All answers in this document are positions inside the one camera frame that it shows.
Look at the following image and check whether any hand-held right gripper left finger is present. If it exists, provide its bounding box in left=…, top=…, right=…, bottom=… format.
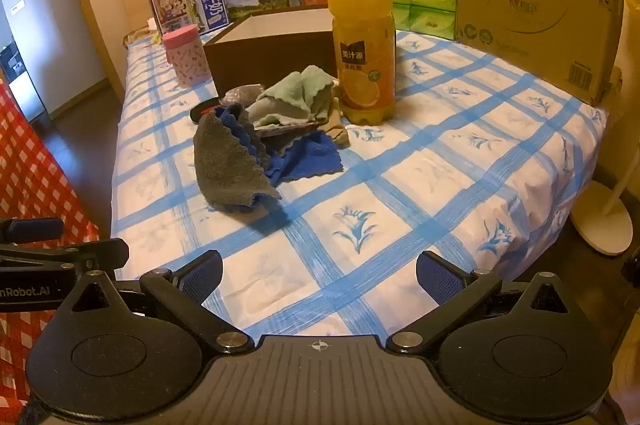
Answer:
left=70, top=250, right=255, bottom=356

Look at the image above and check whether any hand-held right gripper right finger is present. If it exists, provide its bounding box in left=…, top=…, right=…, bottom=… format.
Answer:
left=386, top=250, right=571, bottom=356

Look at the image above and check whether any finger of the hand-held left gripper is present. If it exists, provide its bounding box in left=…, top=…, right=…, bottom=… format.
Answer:
left=0, top=217, right=65, bottom=244
left=0, top=238, right=130, bottom=274

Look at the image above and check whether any grey towel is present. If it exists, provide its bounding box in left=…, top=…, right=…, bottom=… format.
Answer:
left=194, top=107, right=283, bottom=213

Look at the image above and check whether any blue towel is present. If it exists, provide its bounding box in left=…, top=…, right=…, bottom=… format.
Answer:
left=220, top=105, right=345, bottom=206

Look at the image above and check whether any red and black item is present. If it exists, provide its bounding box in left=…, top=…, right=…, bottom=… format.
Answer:
left=190, top=97, right=226, bottom=123

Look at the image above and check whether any beige cloth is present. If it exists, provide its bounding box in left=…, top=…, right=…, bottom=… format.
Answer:
left=320, top=85, right=351, bottom=150

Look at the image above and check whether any green towel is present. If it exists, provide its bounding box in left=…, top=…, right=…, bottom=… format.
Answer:
left=247, top=65, right=336, bottom=130

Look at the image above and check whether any brown storage box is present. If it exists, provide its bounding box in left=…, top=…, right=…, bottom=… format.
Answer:
left=202, top=7, right=341, bottom=93

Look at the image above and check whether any red checkered cloth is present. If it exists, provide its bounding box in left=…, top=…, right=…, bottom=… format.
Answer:
left=0, top=80, right=101, bottom=425

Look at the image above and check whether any blue checkered bed sheet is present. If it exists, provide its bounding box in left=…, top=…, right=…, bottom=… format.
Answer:
left=111, top=27, right=608, bottom=341

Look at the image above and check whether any white fan stand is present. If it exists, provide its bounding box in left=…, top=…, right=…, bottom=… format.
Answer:
left=570, top=105, right=640, bottom=256

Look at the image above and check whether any pink patterned cup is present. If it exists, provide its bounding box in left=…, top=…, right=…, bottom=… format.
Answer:
left=162, top=25, right=211, bottom=88

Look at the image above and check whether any blue illustrated milk carton box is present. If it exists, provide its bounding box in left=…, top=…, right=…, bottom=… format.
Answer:
left=150, top=0, right=231, bottom=36

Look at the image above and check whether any orange juice bottle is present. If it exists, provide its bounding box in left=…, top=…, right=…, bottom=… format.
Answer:
left=326, top=0, right=397, bottom=126

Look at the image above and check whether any large open cardboard box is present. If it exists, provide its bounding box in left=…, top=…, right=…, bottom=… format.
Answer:
left=452, top=0, right=633, bottom=108

